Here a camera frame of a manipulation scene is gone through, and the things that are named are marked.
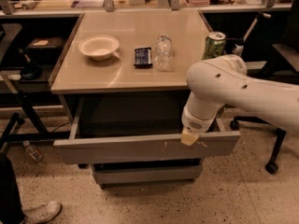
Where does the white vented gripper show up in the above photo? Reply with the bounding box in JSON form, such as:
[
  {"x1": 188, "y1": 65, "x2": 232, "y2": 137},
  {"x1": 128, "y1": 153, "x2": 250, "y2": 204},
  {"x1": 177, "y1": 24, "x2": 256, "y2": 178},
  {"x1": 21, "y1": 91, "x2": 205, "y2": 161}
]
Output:
[{"x1": 181, "y1": 107, "x2": 216, "y2": 146}]

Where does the grey top drawer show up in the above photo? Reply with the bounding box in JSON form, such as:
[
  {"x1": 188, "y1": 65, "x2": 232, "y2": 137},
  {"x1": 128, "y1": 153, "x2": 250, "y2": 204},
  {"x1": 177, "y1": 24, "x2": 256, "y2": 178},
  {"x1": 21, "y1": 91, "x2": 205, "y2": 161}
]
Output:
[{"x1": 54, "y1": 100, "x2": 240, "y2": 164}]

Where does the grey drawer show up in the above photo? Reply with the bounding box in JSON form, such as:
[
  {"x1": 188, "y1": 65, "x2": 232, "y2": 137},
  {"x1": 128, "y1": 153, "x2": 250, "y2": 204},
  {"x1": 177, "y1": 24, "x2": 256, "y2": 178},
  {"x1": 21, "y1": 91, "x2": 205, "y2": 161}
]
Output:
[
  {"x1": 54, "y1": 100, "x2": 240, "y2": 164},
  {"x1": 92, "y1": 158, "x2": 202, "y2": 189}
]

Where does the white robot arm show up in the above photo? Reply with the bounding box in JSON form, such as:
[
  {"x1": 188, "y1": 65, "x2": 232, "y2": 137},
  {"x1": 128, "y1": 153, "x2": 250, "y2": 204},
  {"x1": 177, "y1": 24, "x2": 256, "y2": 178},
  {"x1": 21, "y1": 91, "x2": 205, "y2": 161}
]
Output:
[{"x1": 181, "y1": 55, "x2": 299, "y2": 146}]

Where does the grey bottom drawer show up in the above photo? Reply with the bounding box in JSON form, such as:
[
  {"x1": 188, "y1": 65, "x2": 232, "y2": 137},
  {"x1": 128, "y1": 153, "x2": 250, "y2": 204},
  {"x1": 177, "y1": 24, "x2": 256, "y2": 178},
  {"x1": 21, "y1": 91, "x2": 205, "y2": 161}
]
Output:
[{"x1": 92, "y1": 158, "x2": 202, "y2": 189}]

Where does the grey drawer cabinet with tabletop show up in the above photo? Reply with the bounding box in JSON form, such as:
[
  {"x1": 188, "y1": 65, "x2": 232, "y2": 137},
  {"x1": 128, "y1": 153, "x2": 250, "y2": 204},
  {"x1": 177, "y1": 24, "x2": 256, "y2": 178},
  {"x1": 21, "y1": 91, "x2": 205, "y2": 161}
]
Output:
[{"x1": 48, "y1": 9, "x2": 242, "y2": 138}]

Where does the clear plastic water bottle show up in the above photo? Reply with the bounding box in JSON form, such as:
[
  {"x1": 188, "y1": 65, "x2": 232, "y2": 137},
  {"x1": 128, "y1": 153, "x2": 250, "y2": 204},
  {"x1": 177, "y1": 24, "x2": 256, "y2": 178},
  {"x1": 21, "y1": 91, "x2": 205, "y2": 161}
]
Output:
[{"x1": 153, "y1": 33, "x2": 173, "y2": 72}]

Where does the dark blue snack packet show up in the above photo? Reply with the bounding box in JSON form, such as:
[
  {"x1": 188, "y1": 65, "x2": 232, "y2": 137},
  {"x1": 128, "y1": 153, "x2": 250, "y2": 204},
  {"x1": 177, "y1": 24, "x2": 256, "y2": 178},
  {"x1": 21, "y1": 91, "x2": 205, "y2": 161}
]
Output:
[{"x1": 135, "y1": 47, "x2": 152, "y2": 68}]

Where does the green drink can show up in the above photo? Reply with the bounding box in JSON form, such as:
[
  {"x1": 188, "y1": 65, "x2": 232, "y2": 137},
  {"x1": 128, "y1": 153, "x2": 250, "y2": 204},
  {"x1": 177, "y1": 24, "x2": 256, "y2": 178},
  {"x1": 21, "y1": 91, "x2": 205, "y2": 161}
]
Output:
[{"x1": 202, "y1": 32, "x2": 226, "y2": 60}]

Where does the black office chair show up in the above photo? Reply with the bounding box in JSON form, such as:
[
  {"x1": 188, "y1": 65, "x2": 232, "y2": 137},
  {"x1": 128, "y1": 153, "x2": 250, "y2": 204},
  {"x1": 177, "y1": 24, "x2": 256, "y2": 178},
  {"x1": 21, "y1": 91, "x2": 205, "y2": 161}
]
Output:
[{"x1": 230, "y1": 0, "x2": 299, "y2": 175}]

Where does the white paper bowl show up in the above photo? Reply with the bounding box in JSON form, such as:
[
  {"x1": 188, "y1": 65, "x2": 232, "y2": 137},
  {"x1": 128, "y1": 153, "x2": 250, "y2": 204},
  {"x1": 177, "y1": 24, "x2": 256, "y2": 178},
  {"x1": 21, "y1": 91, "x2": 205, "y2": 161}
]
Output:
[{"x1": 78, "y1": 35, "x2": 120, "y2": 61}]

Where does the plastic bottle on floor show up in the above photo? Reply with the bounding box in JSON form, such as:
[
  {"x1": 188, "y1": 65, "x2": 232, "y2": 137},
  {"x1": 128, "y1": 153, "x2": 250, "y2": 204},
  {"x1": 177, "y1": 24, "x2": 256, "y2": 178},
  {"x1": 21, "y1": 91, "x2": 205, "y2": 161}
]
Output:
[{"x1": 22, "y1": 141, "x2": 43, "y2": 161}]

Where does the white sneaker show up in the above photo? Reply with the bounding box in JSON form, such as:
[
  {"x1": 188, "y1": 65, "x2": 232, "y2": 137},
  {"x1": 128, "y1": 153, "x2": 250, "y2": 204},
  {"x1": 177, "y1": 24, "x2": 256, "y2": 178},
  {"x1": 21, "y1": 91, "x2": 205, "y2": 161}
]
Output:
[{"x1": 21, "y1": 201, "x2": 62, "y2": 224}]

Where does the black joystick device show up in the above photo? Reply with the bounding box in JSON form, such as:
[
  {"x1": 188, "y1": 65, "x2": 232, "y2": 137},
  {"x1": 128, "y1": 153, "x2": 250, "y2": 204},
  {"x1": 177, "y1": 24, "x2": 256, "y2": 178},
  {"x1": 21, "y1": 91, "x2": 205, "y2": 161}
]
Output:
[{"x1": 19, "y1": 49, "x2": 42, "y2": 80}]

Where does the black box on shelf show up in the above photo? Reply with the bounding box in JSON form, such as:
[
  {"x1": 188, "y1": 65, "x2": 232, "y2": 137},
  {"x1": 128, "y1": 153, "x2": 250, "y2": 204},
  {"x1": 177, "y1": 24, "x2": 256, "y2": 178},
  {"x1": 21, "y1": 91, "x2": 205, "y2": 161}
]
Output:
[{"x1": 26, "y1": 36, "x2": 64, "y2": 56}]

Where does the dark trouser leg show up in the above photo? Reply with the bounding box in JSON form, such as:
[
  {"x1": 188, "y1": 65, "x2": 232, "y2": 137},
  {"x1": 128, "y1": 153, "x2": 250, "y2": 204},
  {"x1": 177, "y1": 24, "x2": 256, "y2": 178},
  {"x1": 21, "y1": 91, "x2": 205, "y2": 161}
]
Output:
[{"x1": 0, "y1": 153, "x2": 25, "y2": 224}]

